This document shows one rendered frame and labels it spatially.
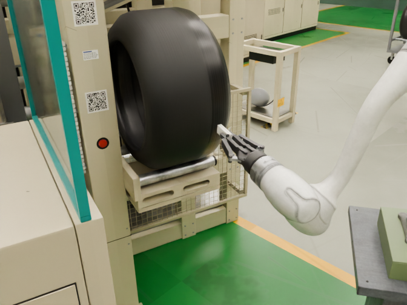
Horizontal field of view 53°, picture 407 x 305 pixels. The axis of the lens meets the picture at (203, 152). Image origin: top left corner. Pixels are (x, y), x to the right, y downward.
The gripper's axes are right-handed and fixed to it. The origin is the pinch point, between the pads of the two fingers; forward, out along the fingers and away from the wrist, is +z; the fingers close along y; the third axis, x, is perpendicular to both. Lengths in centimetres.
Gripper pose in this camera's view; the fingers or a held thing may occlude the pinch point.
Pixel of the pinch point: (224, 133)
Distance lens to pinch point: 131.6
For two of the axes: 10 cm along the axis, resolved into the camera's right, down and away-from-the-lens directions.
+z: -4.8, -5.1, 7.1
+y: -8.8, 2.3, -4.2
